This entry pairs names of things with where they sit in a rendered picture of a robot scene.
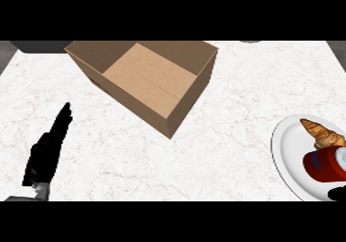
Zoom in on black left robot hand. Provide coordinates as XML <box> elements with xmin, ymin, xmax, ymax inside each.
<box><xmin>21</xmin><ymin>101</ymin><xmax>74</xmax><ymax>188</ymax></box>

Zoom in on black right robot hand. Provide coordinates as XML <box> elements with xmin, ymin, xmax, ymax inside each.
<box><xmin>327</xmin><ymin>184</ymin><xmax>346</xmax><ymax>202</ymax></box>

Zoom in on red can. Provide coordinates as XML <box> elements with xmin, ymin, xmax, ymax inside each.
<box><xmin>302</xmin><ymin>145</ymin><xmax>346</xmax><ymax>183</ymax></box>

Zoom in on white plate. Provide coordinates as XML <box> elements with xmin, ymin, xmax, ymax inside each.
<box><xmin>270</xmin><ymin>113</ymin><xmax>346</xmax><ymax>202</ymax></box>

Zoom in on brown cardboard box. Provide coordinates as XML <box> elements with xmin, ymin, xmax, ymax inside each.
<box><xmin>63</xmin><ymin>41</ymin><xmax>221</xmax><ymax>140</ymax></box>

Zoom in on brown croissant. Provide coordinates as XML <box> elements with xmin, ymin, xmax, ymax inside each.
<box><xmin>299</xmin><ymin>118</ymin><xmax>346</xmax><ymax>150</ymax></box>

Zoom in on dark grey appliance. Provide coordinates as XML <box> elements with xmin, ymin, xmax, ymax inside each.
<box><xmin>9</xmin><ymin>41</ymin><xmax>76</xmax><ymax>54</ymax></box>

